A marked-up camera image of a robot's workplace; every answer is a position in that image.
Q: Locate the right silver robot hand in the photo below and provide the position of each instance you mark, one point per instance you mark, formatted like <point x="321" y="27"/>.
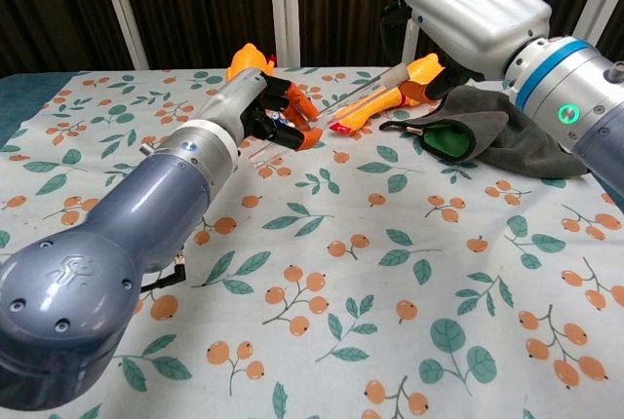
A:
<point x="478" y="10"/>

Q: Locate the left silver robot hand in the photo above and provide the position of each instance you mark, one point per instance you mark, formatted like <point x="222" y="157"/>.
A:
<point x="239" y="102"/>

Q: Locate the transparent glass test tube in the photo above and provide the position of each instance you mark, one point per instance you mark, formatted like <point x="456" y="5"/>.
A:
<point x="363" y="92"/>

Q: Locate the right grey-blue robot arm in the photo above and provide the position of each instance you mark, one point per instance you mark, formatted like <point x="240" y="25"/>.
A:
<point x="560" y="83"/>

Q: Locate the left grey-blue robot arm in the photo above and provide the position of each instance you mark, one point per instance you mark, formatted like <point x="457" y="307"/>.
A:
<point x="97" y="268"/>

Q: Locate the yellow rubber chicken toy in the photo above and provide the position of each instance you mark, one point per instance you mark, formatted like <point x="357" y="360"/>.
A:
<point x="370" y="107"/>
<point x="246" y="61"/>

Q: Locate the blue snack packet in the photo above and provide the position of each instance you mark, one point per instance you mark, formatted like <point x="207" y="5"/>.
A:
<point x="279" y="118"/>

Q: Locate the grey microfibre cloth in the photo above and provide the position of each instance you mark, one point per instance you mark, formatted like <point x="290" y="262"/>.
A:
<point x="512" y="141"/>

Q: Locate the floral patterned tablecloth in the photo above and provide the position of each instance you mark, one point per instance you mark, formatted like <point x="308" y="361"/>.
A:
<point x="341" y="292"/>

